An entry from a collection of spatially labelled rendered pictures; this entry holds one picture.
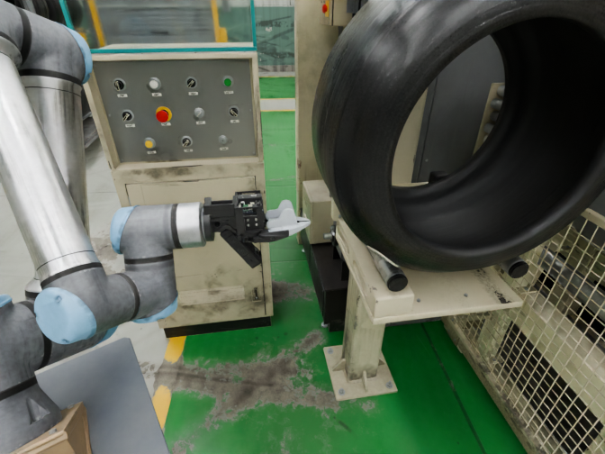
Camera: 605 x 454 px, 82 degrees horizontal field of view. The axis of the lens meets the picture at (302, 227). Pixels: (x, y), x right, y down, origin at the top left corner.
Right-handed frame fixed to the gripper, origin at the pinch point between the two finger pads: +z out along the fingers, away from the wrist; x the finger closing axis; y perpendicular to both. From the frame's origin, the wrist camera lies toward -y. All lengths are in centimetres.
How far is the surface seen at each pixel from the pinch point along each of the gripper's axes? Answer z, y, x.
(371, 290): 14.0, -13.8, -7.1
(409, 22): 13.1, 37.4, -8.7
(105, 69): -54, 21, 68
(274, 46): 67, -46, 903
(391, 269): 17.5, -7.8, -7.7
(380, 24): 10.3, 37.0, -5.0
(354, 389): 26, -99, 23
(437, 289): 32.6, -19.4, -3.3
